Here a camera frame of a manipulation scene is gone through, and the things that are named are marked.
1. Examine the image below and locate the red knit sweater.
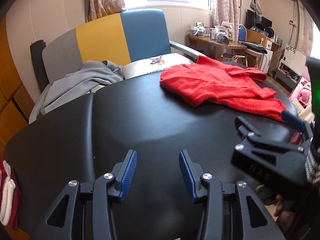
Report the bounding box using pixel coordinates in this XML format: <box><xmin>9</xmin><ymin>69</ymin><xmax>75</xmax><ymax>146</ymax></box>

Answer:
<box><xmin>159</xmin><ymin>56</ymin><xmax>286</xmax><ymax>121</ymax></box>

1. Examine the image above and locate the wooden chair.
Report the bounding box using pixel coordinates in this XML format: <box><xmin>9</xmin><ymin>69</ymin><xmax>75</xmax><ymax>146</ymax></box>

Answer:
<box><xmin>221</xmin><ymin>28</ymin><xmax>267</xmax><ymax>69</ymax></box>

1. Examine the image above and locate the wooden desk with clutter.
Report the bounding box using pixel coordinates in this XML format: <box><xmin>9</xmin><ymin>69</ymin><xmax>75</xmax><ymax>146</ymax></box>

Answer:
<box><xmin>186</xmin><ymin>34</ymin><xmax>247</xmax><ymax>61</ymax></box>

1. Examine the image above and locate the white printed cushion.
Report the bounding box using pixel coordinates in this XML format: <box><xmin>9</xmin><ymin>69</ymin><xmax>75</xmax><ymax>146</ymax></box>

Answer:
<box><xmin>123</xmin><ymin>53</ymin><xmax>193</xmax><ymax>80</ymax></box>

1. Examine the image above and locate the black monitor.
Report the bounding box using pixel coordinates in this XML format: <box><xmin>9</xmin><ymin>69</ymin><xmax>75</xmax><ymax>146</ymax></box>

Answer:
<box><xmin>245</xmin><ymin>9</ymin><xmax>272</xmax><ymax>31</ymax></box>

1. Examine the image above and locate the grey garment on sofa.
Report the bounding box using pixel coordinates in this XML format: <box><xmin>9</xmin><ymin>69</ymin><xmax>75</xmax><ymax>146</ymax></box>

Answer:
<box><xmin>29</xmin><ymin>61</ymin><xmax>124</xmax><ymax>124</ymax></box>

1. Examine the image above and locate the right patterned curtain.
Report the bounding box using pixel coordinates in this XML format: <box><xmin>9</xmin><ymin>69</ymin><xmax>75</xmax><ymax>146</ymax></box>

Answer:
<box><xmin>211</xmin><ymin>0</ymin><xmax>240</xmax><ymax>41</ymax></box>

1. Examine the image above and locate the grey yellow blue sofa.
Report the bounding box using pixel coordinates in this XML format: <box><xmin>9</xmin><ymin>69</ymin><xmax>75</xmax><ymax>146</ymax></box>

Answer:
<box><xmin>29</xmin><ymin>8</ymin><xmax>206</xmax><ymax>117</ymax></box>

